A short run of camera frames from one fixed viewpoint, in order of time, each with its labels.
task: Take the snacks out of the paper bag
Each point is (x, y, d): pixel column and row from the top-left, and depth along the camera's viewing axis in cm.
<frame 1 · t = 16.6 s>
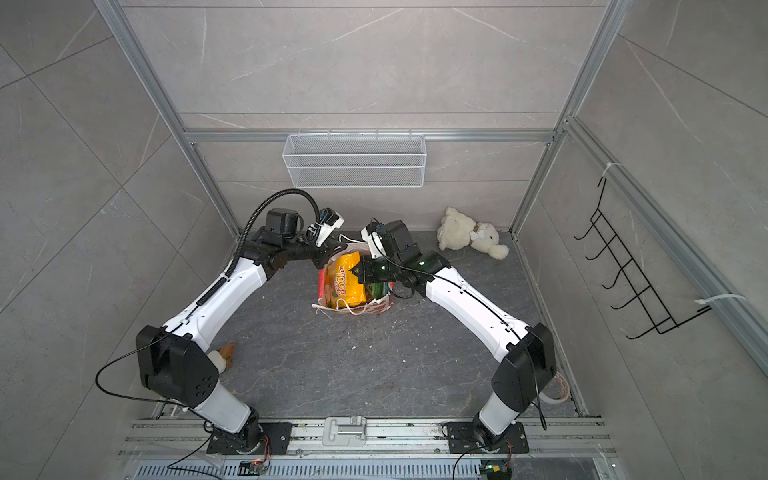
left hand: (343, 238, 80), fingers closed
right hand: (352, 268, 76), fingers closed
red white paper gift bag: (372, 306, 76), point 21 cm above the table
yellow snack bag: (343, 284, 77), point 24 cm above the table
white plush teddy bear: (458, 231, 111), point 9 cm above the table

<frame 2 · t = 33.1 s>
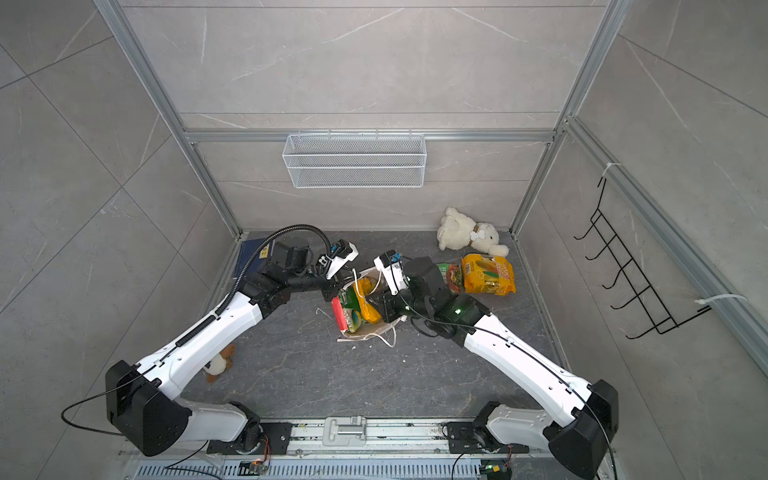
left hand: (357, 267, 74), fingers closed
right hand: (369, 296, 71), fingers closed
yellow snack bag: (494, 274, 101), point 7 cm above the table
blue book: (246, 251, 116), on the table
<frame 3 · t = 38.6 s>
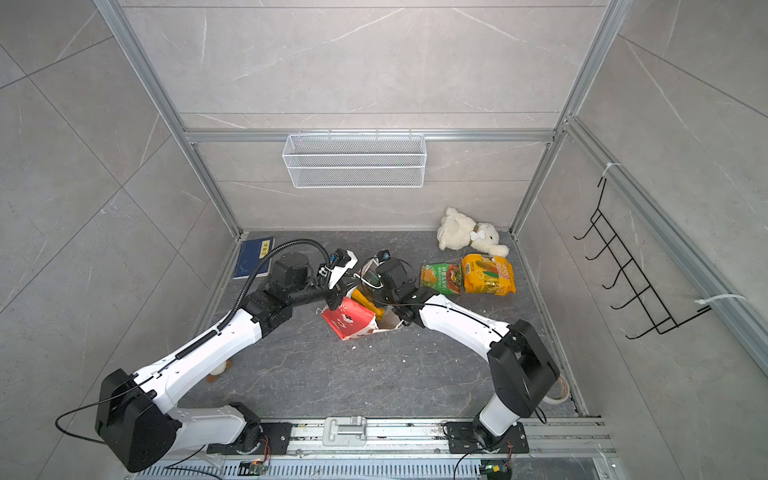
left hand: (359, 271, 74), fingers closed
right hand: (379, 282, 87), fingers closed
red white paper gift bag: (351, 320, 76), point 20 cm above the table
the other named things where they were.

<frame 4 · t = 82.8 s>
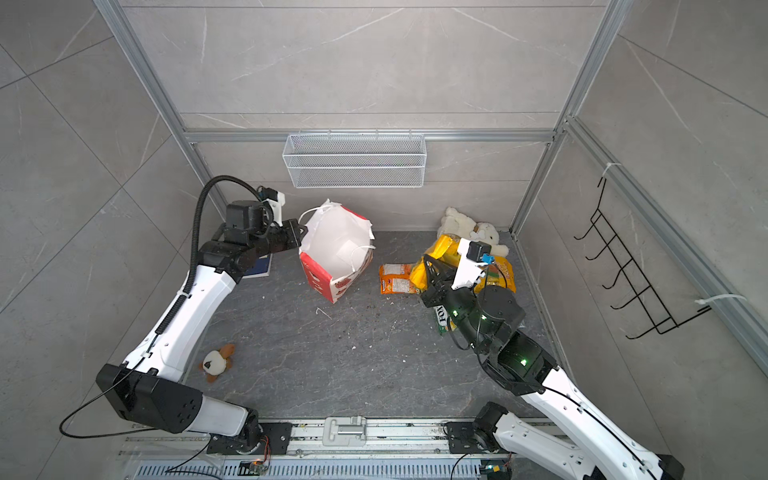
left hand: (306, 221, 75), fingers closed
right hand: (424, 256, 59), fingers closed
red white paper gift bag: (336, 245, 99), point 14 cm above the table
orange snack packet: (395, 278, 103), point 4 cm above the table
